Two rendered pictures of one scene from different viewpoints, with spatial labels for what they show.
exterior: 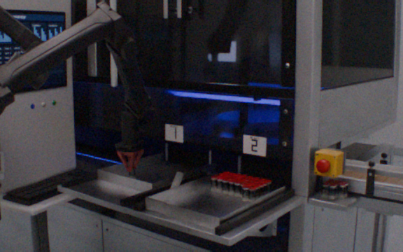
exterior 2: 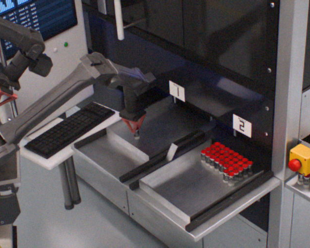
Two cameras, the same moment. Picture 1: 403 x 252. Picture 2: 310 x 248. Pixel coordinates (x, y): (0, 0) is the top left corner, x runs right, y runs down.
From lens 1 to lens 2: 0.99 m
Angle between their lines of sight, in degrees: 27
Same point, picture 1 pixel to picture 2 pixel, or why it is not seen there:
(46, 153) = not seen: hidden behind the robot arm
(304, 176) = (281, 165)
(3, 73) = (8, 132)
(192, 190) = (184, 161)
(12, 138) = (28, 90)
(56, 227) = not seen: hidden behind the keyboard
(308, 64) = (286, 76)
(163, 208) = (151, 193)
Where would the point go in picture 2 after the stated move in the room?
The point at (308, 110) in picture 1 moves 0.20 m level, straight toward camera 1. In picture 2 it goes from (286, 114) to (267, 149)
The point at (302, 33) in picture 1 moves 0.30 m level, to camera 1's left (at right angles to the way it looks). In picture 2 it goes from (283, 47) to (184, 44)
